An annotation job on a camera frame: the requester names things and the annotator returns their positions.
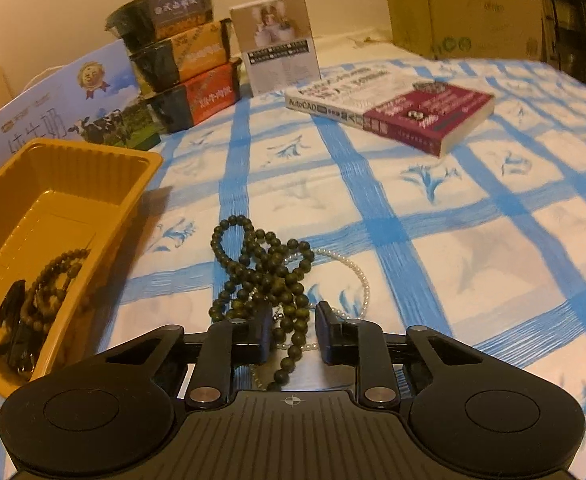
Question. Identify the large open cardboard box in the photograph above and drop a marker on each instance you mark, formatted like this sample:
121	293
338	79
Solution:
463	5

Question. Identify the pale blue milk box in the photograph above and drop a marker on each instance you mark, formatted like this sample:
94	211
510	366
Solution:
48	105

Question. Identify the blue checkered tablecloth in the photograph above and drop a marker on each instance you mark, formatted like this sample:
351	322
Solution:
423	240

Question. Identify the yellow plastic tray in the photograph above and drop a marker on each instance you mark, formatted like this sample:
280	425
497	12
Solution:
73	170

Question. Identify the orange instant noodle bowl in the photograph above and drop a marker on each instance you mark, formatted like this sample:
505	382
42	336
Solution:
193	50

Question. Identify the small white product box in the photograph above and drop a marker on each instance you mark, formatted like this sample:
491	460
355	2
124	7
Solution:
280	45

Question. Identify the black wristband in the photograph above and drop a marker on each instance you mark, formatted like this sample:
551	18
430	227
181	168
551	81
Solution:
8	325

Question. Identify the thick software book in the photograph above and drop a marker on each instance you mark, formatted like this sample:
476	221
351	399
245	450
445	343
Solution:
413	110

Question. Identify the black instant noodle bowl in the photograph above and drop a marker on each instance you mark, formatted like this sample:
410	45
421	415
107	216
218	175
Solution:
163	7

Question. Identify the red instant noodle bowl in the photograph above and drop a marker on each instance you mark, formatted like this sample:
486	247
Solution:
203	95

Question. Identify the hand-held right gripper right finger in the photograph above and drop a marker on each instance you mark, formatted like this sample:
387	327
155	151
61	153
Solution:
325	337

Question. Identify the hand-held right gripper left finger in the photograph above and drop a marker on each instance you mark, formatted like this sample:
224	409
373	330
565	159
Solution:
263	337

